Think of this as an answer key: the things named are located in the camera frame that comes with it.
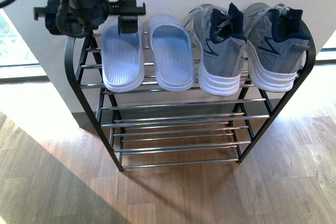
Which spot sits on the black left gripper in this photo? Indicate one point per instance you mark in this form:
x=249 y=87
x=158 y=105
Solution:
x=78 y=18

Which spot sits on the grey sneaker navy lining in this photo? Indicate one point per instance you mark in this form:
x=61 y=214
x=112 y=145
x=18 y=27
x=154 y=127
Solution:
x=218 y=33

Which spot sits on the black metal shoe rack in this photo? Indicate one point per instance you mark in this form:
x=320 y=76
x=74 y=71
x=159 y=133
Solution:
x=174 y=127

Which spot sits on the light blue slipper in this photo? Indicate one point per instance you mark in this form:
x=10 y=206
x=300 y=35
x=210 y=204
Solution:
x=170 y=47
x=122 y=58

